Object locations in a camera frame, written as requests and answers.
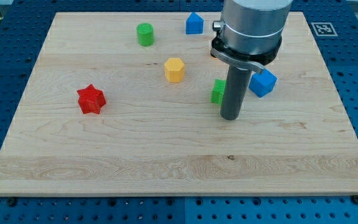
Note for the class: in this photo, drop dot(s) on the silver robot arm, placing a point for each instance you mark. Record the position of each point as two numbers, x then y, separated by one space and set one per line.
249 32

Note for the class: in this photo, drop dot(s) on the yellow hexagon block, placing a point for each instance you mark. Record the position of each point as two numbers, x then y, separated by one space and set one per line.
174 70

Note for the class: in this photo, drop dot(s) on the red star block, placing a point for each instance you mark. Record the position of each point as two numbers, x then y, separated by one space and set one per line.
91 100

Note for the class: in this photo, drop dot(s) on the green ridged block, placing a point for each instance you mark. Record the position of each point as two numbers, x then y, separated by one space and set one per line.
218 91

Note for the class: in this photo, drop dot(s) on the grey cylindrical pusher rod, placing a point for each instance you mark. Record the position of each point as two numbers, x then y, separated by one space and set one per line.
236 84

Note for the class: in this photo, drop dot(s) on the wooden board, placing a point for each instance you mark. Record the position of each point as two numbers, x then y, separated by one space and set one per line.
156 138

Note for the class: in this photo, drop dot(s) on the blue cube block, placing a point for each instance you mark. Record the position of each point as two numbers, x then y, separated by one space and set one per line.
262 84

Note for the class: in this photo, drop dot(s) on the green cylinder block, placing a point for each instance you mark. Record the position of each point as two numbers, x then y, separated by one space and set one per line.
145 34

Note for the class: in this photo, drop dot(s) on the blue house-shaped block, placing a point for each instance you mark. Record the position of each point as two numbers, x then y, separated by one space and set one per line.
194 24

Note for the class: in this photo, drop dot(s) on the white fiducial marker tag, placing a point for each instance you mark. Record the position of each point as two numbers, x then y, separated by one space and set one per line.
324 29

